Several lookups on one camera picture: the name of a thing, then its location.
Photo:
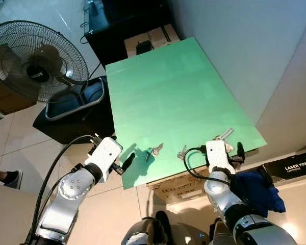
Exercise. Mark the grey robot lower body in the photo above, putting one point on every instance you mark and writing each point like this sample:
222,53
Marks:
143,235

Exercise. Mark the plain silver key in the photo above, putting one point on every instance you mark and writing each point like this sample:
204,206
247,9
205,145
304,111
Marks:
158,148

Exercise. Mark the plain brown cardboard box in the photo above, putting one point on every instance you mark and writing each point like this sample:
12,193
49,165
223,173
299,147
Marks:
10,102

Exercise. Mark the person's foot in black shoe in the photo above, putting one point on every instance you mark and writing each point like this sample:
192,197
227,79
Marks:
13,178

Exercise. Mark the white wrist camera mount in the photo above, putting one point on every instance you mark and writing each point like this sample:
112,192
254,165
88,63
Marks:
106,153
215,153

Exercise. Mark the green board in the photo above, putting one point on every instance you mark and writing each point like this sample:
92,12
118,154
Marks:
168,97

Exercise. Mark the printed cardboard box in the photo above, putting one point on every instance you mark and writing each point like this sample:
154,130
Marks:
176,191

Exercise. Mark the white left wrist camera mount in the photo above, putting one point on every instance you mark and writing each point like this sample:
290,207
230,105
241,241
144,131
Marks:
106,153

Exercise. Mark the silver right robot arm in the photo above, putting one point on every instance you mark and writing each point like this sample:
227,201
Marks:
219,191

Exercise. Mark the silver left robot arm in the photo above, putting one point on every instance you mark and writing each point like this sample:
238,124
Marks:
74,186

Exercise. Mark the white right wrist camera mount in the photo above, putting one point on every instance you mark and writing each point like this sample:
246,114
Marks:
215,153

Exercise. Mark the green-capped key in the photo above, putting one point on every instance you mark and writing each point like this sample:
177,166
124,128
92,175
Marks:
150,151

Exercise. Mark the dark blue cloth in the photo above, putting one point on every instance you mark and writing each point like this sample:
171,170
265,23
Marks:
255,191

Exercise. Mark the black laser toner box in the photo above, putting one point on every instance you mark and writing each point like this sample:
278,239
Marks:
296,166

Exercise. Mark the cardboard box with black stripes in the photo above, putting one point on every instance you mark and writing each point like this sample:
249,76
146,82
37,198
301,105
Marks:
160,37

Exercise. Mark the black glass-top cabinet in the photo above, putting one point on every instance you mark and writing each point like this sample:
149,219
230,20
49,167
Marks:
117,30

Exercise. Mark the small black device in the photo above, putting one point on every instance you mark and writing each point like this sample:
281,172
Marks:
144,48

